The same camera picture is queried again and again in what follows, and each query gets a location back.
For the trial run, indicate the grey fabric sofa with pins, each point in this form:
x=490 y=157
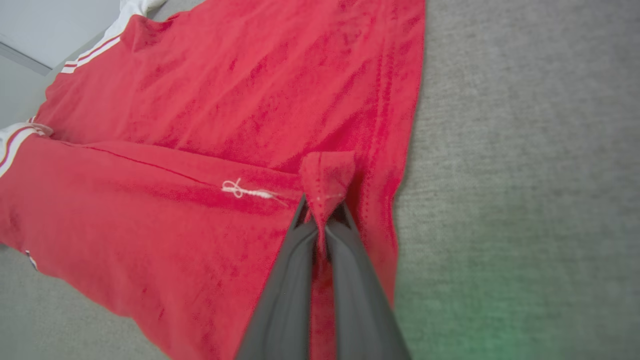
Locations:
x=525 y=150

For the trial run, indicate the red and white jersey shirt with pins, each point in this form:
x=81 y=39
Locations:
x=200 y=125

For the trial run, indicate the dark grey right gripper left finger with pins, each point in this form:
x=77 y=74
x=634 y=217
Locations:
x=285 y=310

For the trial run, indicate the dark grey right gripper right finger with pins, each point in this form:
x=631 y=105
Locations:
x=360 y=310

